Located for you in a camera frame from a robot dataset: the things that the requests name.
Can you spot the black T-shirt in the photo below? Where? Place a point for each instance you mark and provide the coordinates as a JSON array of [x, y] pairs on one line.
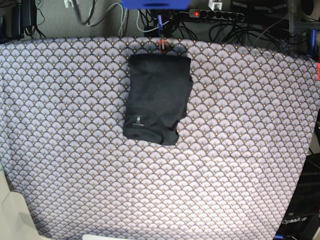
[[160, 86]]

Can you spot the orange and black clamp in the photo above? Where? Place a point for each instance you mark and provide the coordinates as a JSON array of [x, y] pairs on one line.
[[162, 45]]

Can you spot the patterned fan-print tablecloth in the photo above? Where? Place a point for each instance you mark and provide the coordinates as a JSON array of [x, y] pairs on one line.
[[230, 176]]

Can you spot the black power strip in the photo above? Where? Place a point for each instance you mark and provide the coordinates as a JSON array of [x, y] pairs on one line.
[[216, 15]]

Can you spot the orange clamp right edge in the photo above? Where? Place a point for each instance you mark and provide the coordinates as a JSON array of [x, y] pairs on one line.
[[318, 71]]

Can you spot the black power adapter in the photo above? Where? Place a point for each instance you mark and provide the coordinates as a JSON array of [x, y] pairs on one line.
[[23, 18]]

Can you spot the black OpenArm box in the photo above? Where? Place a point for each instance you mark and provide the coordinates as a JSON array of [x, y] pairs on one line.
[[302, 218]]

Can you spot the blue clamp right edge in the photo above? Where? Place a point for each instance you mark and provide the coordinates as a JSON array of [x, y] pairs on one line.
[[311, 43]]

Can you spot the beige plastic bin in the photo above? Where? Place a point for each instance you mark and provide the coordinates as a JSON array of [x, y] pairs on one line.
[[15, 219]]

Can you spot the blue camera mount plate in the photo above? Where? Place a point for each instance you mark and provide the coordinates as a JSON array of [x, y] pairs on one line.
[[156, 4]]

